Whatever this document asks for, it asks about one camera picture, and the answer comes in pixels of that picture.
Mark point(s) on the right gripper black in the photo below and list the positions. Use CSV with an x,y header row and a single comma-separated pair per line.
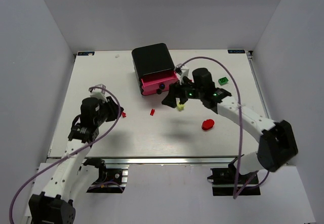
x,y
178,92

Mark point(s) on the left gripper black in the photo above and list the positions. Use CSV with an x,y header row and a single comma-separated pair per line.
x,y
112,109

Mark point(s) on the yellow-green lego brick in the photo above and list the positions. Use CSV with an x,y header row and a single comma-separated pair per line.
x,y
180,107

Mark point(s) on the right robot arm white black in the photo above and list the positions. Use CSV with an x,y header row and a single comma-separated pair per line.
x,y
277,144

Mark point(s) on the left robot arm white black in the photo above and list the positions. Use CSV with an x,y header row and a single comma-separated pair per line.
x,y
74,173

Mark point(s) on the pink bottom drawer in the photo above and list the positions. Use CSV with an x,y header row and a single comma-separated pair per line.
x,y
157,90

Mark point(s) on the pink drawer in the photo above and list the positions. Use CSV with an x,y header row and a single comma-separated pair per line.
x,y
152,82
157,90

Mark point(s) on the pink top drawer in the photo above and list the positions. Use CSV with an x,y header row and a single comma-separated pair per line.
x,y
152,82

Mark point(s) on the red oval lego piece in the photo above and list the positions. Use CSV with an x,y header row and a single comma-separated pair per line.
x,y
207,124

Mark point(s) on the black drawer cabinet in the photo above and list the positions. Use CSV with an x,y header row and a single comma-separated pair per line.
x,y
151,59

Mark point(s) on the green square lego brick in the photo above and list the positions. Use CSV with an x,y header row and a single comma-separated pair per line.
x,y
223,80

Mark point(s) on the right blue corner label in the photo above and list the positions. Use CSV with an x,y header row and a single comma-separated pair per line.
x,y
236,51

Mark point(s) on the blue corner label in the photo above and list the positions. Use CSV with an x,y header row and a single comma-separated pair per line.
x,y
91,53
236,51

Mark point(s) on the left blue corner label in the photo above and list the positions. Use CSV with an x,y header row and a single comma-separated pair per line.
x,y
91,53

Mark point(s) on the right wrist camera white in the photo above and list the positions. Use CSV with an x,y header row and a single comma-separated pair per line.
x,y
182,71

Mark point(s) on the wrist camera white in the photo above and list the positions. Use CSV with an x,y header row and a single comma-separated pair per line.
x,y
182,71
98,92

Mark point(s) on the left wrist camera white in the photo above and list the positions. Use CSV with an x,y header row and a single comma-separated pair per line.
x,y
98,92

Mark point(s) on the aluminium front rail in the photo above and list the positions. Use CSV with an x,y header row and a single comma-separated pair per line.
x,y
166,160

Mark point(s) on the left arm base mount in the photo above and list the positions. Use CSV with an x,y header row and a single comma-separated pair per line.
x,y
112,178

